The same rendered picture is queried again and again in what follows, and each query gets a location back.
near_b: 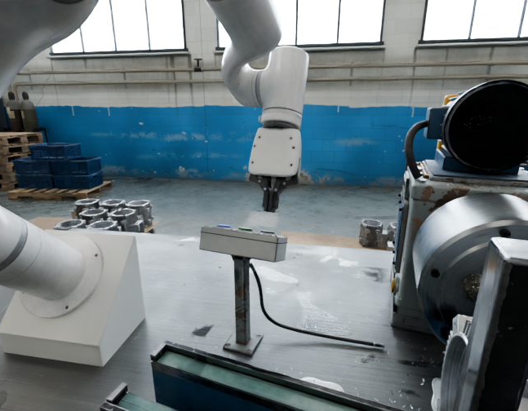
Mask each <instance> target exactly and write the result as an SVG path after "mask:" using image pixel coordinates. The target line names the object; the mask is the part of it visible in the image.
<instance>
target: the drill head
mask: <svg viewBox="0 0 528 411"><path fill-rule="evenodd" d="M492 237H502V238H509V239H517V240H523V241H528V201H527V200H524V199H522V198H520V197H515V196H511V195H507V194H501V193H478V194H472V195H468V196H465V197H460V198H457V199H455V200H453V201H450V202H448V203H446V204H445V205H443V206H441V207H440V208H438V209H437V210H435V211H434V212H433V213H431V214H430V215H429V216H428V217H427V218H426V220H425V221H424V222H423V224H422V225H421V227H420V228H419V231H418V232H417V234H416V237H415V241H414V245H413V262H414V269H415V281H416V288H417V294H418V301H419V308H420V311H421V313H422V316H423V318H424V320H425V322H426V324H427V325H428V327H429V328H430V329H431V330H432V332H433V333H434V334H435V336H436V337H437V338H438V339H439V340H440V341H441V342H442V343H444V344H445V345H446V346H447V340H449V335H450V331H453V318H455V317H456V316H457V315H464V316H471V317H473V313H474V310H475V306H476V301H477V295H478V290H479V287H480V283H481V276H482V272H483V268H484V264H485V260H486V253H487V249H488V245H489V241H490V239H491V238H492Z"/></svg>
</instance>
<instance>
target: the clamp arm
mask: <svg viewBox="0 0 528 411"><path fill-rule="evenodd" d="M527 378H528V241H523V240H517V239H509V238H502V237H492V238H491V239H490V241H489V245H488V249H487V253H486V260H485V264H484V268H483V272H482V276H481V283H480V287H479V290H478V295H477V301H476V306H475V310H474V313H473V320H472V324H471V329H470V332H469V336H468V343H467V347H466V352H465V355H464V362H463V366H462V370H461V374H460V378H459V385H458V389H457V393H456V397H455V404H454V408H453V411H518V409H519V406H520V403H521V398H522V396H523V392H524V390H525V386H526V381H527Z"/></svg>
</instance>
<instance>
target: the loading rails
mask: <svg viewBox="0 0 528 411"><path fill-rule="evenodd" d="M150 359H151V366H152V372H153V385H154V391H155V398H156V402H154V401H152V400H148V399H146V398H144V397H142V396H138V395H136V394H133V393H130V392H127V391H128V389H127V385H126V384H125V383H121V384H120V385H119V386H118V387H117V388H116V389H115V390H114V391H113V393H112V394H111V395H110V396H109V397H108V398H107V399H106V401H107V402H106V401H105V402H104V403H103V404H102V405H101V406H100V411H406V410H403V409H398V408H395V407H393V406H389V405H386V404H381V403H379V402H375V401H373V400H368V399H365V398H362V397H359V396H354V395H351V394H349V393H345V392H342V391H337V390H335V389H331V388H329V387H324V386H321V385H318V384H315V383H312V382H307V381H304V380H301V379H298V378H293V377H291V376H287V375H285V374H282V373H277V372H274V371H271V370H268V369H263V368H260V367H257V366H254V365H249V364H247V363H243V362H241V361H238V360H233V359H230V358H227V357H224V356H219V355H216V354H213V353H210V352H208V351H203V350H199V349H197V348H194V347H189V346H186V345H183V344H180V343H177V342H172V341H169V340H165V341H164V342H163V343H161V344H160V345H159V346H158V347H157V348H156V349H155V350H154V351H153V352H152V353H151V354H150Z"/></svg>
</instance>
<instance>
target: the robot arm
mask: <svg viewBox="0 0 528 411"><path fill-rule="evenodd" d="M98 2H99V0H0V99H1V97H2V95H3V94H4V92H5V91H6V89H7V88H8V87H9V85H10V84H11V82H12V80H13V79H14V77H15V76H16V75H17V73H18V72H19V71H20V70H21V69H22V68H23V67H24V66H25V65H26V64H27V63H28V62H29V61H30V60H31V59H32V58H33V57H35V56H36V55H38V54H39V53H41V52H42V51H44V50H46V49H47V48H49V47H51V46H54V45H55V44H57V43H59V42H62V41H63V40H65V39H66V38H68V37H70V36H71V35H72V34H74V33H75V32H76V31H77V30H78V29H79V28H80V27H81V26H82V25H83V24H84V23H85V22H86V21H87V19H88V18H89V16H90V15H91V13H92V12H93V11H94V10H95V8H96V6H97V4H98ZM206 2H207V3H208V5H209V6H210V8H211V10H212V11H213V12H214V14H215V16H216V18H217V19H218V21H219V22H220V23H221V25H222V26H223V28H224V30H225V32H226V33H227V34H228V36H229V38H230V39H229V42H228V44H227V46H226V48H225V51H224V56H223V60H222V65H221V72H222V77H223V80H224V83H225V85H226V86H227V87H228V89H229V91H230V92H231V94H232V95H233V97H234V98H235V99H236V100H237V101H238V102H239V103H240V104H242V105H244V106H247V107H252V108H257V107H263V109H262V116H259V122H261V123H262V124H263V126H262V128H259V129H258V130H257V133H256V136H255V140H254V143H253V146H252V150H251V157H250V161H249V168H248V170H249V172H250V173H251V174H250V177H249V180H250V181H251V182H254V183H257V184H258V185H259V186H260V187H261V188H262V190H263V191H264V198H263V204H262V206H263V207H264V211H265V212H272V213H275V212H276V209H277V208H278V202H279V196H280V194H281V193H282V192H283V191H284V190H285V189H286V188H288V187H292V186H297V185H299V173H300V166H301V134H300V131H299V130H300V127H301V120H302V113H303V106H304V94H305V87H306V81H307V74H308V62H309V57H308V54H307V53H306V52H305V51H303V50H302V49H299V48H298V47H294V46H280V47H277V46H278V44H279V43H280V41H281V40H282V22H281V19H280V16H279V14H278V11H277V8H276V6H275V3H274V1H273V0H206ZM276 47H277V48H276ZM268 53H270V55H269V61H268V66H267V68H265V69H263V70H254V69H252V68H250V67H249V65H248V64H249V63H250V62H252V61H254V60H257V59H258V58H261V57H263V56H265V55H267V54H268ZM258 177H260V178H262V179H260V178H258ZM272 179H275V184H274V187H273V191H272ZM103 267H104V258H103V255H102V252H101V250H100V247H99V246H98V245H97V244H96V243H95V242H94V241H93V240H91V239H90V238H88V237H86V236H81V235H67V236H62V237H59V238H56V237H54V236H52V235H51V234H49V233H47V232H45V231H43V230H42V229H41V228H38V227H36V226H35V225H33V224H31V223H30V222H28V221H26V220H25V219H22V218H21V217H19V216H18V215H16V214H14V213H12V212H10V211H9V210H7V209H5V208H3V207H1V206H0V285H1V286H4V287H7V288H9V289H14V290H17V291H19V293H20V301H21V303H22V304H23V306H24V308H25V309H26V310H27V311H28V312H29V313H31V314H33V315H35V316H40V317H43V318H55V317H60V316H64V315H67V314H69V313H70V312H72V311H74V310H75V309H77V308H78V307H80V306H81V305H83V304H84V302H85V301H87V300H88V299H89V297H90V296H91V295H92V294H93V292H94V291H95V288H96V287H97V285H98V284H99V282H100V278H101V276H102V272H103Z"/></svg>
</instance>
